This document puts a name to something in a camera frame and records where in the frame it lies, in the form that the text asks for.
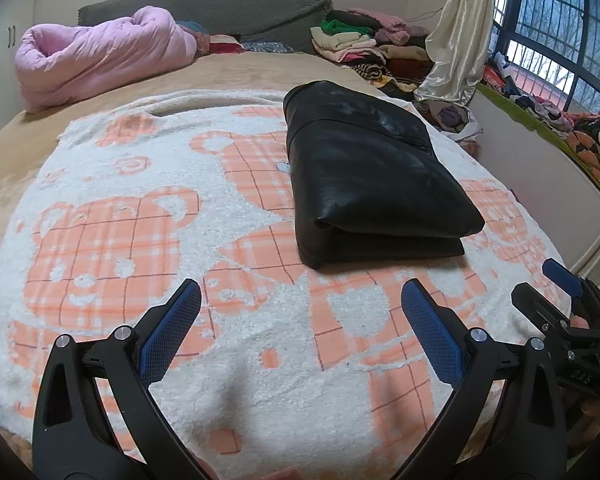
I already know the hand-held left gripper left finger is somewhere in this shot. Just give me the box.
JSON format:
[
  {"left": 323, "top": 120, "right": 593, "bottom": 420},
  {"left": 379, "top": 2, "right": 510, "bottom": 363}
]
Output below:
[{"left": 32, "top": 279, "right": 203, "bottom": 480}]

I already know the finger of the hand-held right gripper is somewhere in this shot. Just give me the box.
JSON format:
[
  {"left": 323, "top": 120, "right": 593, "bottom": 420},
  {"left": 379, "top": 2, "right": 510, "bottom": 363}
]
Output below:
[
  {"left": 511, "top": 282, "right": 577, "bottom": 343},
  {"left": 541, "top": 258, "right": 588, "bottom": 302}
]

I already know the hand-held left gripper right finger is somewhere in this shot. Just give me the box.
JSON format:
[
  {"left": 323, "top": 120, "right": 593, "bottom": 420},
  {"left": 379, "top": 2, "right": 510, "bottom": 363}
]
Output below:
[{"left": 401, "top": 280, "right": 567, "bottom": 480}]

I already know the black leather jacket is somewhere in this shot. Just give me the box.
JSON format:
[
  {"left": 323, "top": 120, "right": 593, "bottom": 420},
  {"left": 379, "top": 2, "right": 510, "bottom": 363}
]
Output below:
[{"left": 282, "top": 80, "right": 486, "bottom": 273}]

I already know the heap of clothes on windowsill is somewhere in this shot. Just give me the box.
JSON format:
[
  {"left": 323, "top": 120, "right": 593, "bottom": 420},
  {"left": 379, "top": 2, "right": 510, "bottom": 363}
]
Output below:
[{"left": 482, "top": 52, "right": 600, "bottom": 201}]

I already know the white bag of clothes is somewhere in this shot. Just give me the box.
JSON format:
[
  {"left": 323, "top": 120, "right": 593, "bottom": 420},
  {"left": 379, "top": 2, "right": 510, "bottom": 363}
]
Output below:
[{"left": 420, "top": 97, "right": 483, "bottom": 143}]

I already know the pile of folded clothes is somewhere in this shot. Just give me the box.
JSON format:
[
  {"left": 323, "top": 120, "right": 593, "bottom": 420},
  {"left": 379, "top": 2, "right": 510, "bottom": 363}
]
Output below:
[{"left": 310, "top": 7, "right": 443, "bottom": 93}]

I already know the white orange bear-print blanket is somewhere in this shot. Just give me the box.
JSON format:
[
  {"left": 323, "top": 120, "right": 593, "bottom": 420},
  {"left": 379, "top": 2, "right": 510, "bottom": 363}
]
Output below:
[{"left": 0, "top": 89, "right": 576, "bottom": 461}]

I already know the green windowsill cloth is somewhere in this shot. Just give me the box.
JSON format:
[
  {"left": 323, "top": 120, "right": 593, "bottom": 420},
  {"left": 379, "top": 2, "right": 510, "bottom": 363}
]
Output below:
[{"left": 475, "top": 82, "right": 600, "bottom": 211}]

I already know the barred window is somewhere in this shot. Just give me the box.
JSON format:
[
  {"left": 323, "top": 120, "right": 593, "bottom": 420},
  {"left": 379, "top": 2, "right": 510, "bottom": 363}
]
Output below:
[{"left": 490, "top": 0, "right": 600, "bottom": 121}]

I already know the cream satin curtain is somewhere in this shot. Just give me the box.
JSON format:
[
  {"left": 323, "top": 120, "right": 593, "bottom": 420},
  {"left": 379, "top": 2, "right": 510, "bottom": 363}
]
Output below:
[{"left": 414, "top": 0, "right": 498, "bottom": 103}]

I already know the pink quilt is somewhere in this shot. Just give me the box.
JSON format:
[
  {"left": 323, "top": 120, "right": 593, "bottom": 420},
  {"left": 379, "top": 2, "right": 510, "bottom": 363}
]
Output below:
[{"left": 14, "top": 6, "right": 198, "bottom": 113}]

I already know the red cloth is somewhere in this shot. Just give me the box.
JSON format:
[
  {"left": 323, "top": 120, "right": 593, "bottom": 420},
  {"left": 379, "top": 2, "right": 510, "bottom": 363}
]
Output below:
[{"left": 207, "top": 34, "right": 243, "bottom": 55}]

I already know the blue patterned cloth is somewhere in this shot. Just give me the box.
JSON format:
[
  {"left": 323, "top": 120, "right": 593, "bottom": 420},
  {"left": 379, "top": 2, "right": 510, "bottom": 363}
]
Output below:
[{"left": 240, "top": 41, "right": 293, "bottom": 55}]

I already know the white wardrobe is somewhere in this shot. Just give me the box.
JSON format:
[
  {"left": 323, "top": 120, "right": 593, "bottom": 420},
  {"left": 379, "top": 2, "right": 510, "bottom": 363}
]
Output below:
[{"left": 0, "top": 0, "right": 38, "bottom": 148}]

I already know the grey padded headboard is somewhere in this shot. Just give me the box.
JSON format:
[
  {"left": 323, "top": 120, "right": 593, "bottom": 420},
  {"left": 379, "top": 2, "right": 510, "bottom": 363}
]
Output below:
[{"left": 77, "top": 0, "right": 333, "bottom": 53}]

